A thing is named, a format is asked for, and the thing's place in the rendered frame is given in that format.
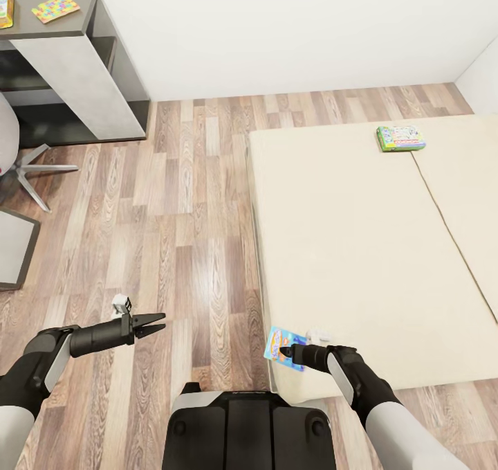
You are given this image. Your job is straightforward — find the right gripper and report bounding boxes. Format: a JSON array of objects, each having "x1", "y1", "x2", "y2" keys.
[{"x1": 279, "y1": 343, "x2": 321, "y2": 371}]

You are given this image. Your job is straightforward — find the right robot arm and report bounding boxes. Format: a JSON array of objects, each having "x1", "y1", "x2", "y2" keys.
[{"x1": 279, "y1": 328, "x2": 470, "y2": 470}]

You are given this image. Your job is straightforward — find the jigsaw puzzle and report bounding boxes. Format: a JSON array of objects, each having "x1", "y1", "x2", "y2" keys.
[{"x1": 32, "y1": 0, "x2": 80, "y2": 23}]

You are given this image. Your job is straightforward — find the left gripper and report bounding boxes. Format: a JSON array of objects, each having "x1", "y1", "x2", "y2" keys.
[{"x1": 92, "y1": 313, "x2": 166, "y2": 352}]

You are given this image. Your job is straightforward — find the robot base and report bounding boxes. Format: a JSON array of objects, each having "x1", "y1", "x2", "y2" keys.
[{"x1": 161, "y1": 383, "x2": 337, "y2": 470}]

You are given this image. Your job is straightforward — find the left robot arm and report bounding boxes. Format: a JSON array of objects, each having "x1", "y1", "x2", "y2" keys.
[{"x1": 0, "y1": 293, "x2": 166, "y2": 470}]

